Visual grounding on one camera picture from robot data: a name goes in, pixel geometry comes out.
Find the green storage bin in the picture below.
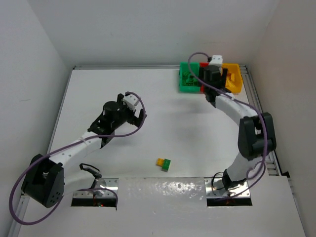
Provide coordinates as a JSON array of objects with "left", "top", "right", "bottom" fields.
[{"left": 178, "top": 62, "right": 201, "bottom": 93}]

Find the yellow green lego block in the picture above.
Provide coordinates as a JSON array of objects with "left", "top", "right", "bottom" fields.
[{"left": 156, "top": 158, "right": 171, "bottom": 172}]

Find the red storage bin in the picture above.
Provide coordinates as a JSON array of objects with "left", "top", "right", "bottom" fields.
[{"left": 199, "top": 63, "right": 210, "bottom": 84}]

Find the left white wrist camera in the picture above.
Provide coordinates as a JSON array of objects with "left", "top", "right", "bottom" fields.
[{"left": 122, "top": 92, "right": 140, "bottom": 112}]

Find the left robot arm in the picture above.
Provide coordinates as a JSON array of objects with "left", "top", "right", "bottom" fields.
[{"left": 21, "top": 92, "right": 147, "bottom": 208}]

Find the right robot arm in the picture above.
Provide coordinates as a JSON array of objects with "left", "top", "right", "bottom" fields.
[{"left": 198, "top": 65, "right": 277, "bottom": 190}]

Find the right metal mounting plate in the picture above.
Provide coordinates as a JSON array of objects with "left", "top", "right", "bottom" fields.
[{"left": 204, "top": 177, "right": 251, "bottom": 198}]

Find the metal mounting plate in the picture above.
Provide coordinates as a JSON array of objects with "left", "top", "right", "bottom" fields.
[
  {"left": 73, "top": 178, "right": 119, "bottom": 199},
  {"left": 204, "top": 177, "right": 251, "bottom": 198}
]

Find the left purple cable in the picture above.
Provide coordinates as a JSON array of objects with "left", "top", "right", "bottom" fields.
[{"left": 9, "top": 91, "right": 146, "bottom": 225}]

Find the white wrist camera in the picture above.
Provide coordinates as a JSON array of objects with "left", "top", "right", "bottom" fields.
[
  {"left": 209, "top": 55, "right": 223, "bottom": 67},
  {"left": 122, "top": 92, "right": 140, "bottom": 112}
]

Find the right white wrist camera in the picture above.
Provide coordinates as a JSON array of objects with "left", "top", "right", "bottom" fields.
[{"left": 209, "top": 55, "right": 223, "bottom": 67}]

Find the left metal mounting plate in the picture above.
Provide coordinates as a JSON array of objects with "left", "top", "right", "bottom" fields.
[{"left": 73, "top": 178, "right": 119, "bottom": 199}]

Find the yellow storage bin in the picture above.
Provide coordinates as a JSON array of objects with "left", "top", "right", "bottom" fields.
[{"left": 222, "top": 63, "right": 243, "bottom": 94}]

